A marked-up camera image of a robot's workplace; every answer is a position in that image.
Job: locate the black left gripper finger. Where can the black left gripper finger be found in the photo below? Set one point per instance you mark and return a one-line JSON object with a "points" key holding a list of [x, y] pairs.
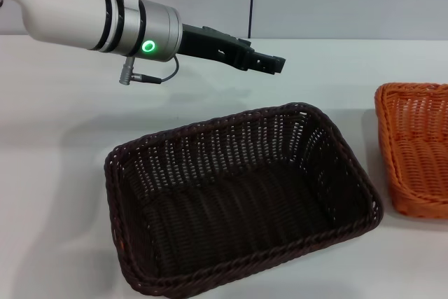
{"points": [[267, 68], [269, 59]]}

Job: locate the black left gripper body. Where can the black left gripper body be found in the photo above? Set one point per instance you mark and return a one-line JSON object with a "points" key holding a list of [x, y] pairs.
{"points": [[213, 47]]}

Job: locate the dark brown wicker basket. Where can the dark brown wicker basket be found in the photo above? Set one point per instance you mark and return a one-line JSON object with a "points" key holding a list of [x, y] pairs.
{"points": [[238, 194]]}

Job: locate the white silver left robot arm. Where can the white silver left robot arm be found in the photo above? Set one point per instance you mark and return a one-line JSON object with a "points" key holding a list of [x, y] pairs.
{"points": [[77, 15]]}

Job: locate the orange wicker basket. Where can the orange wicker basket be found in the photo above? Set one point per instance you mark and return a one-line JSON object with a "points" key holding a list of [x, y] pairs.
{"points": [[416, 152]]}

